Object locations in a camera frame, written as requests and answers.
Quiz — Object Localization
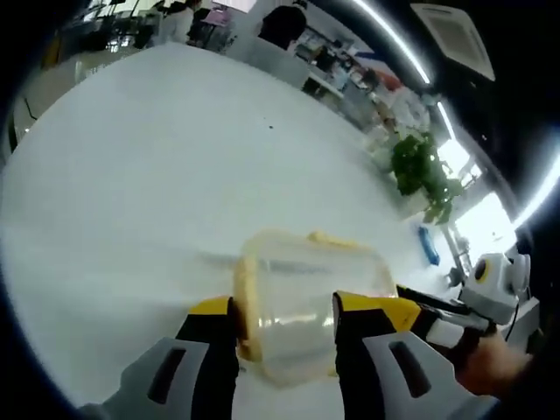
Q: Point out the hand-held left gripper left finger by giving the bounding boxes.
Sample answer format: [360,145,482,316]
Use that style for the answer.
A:
[78,296,241,420]

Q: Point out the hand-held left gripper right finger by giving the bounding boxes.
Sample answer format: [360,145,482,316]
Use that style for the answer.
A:
[332,290,500,420]

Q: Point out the clear plastic box yellow buckles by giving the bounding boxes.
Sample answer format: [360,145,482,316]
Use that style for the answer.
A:
[233,227,398,389]

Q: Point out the person's right hand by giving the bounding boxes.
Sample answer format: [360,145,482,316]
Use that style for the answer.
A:
[454,325,534,400]

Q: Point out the blue flat object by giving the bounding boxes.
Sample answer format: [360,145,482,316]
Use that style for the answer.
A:
[415,224,441,266]

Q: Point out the green potted plant white pot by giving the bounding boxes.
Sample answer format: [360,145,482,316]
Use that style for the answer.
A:
[388,132,466,227]

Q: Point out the ceiling air vent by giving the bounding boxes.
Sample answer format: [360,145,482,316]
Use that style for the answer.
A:
[409,3,497,81]

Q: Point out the long ceiling light strip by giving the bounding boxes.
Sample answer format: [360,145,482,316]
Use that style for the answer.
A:
[353,0,433,85]

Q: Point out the white counter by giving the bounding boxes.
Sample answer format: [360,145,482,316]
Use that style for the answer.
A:
[225,37,310,91]

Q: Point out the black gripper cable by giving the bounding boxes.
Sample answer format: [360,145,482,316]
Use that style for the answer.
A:
[507,300,522,343]

